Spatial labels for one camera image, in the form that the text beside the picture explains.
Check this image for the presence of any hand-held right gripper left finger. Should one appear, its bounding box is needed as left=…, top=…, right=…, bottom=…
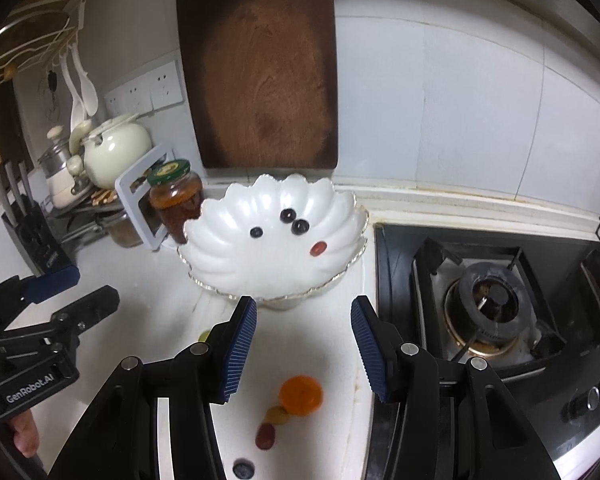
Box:
left=50, top=296, right=257, bottom=480

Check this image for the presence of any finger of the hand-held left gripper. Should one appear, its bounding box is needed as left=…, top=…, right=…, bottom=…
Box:
left=0, top=266, right=81, bottom=332
left=0, top=285, right=121, bottom=361

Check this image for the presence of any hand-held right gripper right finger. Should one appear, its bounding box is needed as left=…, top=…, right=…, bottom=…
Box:
left=351, top=296, right=553, bottom=480

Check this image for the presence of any mandarin orange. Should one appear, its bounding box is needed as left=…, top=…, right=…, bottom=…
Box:
left=279, top=375, right=324, bottom=416

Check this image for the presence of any red grape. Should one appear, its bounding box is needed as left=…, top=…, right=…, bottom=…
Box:
left=255, top=423, right=277, bottom=450

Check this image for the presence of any white scalloped bowl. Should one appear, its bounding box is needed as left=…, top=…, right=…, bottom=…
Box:
left=176, top=174, right=370, bottom=311

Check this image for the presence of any person's left hand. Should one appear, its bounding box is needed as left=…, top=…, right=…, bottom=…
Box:
left=5, top=409, right=42, bottom=459

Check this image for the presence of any black knife block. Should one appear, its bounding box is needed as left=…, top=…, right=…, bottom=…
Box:
left=0, top=204, right=79, bottom=283

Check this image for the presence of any steel pot with knob lid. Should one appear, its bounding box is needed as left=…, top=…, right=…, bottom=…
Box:
left=36, top=126, right=77, bottom=177

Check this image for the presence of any white pot rack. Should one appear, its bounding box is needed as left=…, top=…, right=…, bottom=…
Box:
left=44, top=144, right=182, bottom=253

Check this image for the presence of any glass sauce jar green lid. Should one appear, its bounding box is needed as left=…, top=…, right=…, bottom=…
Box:
left=147, top=159, right=204, bottom=245

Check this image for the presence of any cream enamel pot with lid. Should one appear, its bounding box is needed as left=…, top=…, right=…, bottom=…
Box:
left=70, top=113, right=153, bottom=190

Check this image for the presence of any white rice paddle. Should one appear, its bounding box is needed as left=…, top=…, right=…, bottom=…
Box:
left=70, top=42, right=99, bottom=117

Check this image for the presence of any black glass gas stove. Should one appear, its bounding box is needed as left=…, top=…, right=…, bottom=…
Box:
left=372, top=222, right=600, bottom=480

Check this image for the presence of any silver stove knob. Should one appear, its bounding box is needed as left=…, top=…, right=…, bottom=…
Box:
left=576, top=387, right=600, bottom=414

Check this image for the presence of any brown wooden cutting board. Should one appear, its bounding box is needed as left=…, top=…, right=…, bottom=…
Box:
left=175, top=0, right=340, bottom=171

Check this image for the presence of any white wall socket panel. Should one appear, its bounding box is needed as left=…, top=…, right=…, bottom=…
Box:
left=103, top=60, right=184, bottom=117

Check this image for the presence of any white wire wall rack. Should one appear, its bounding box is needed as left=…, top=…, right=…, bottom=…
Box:
left=0, top=0, right=89, bottom=95

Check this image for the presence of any wooden board in wall rack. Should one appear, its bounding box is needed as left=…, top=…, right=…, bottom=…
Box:
left=0, top=0, right=87, bottom=78

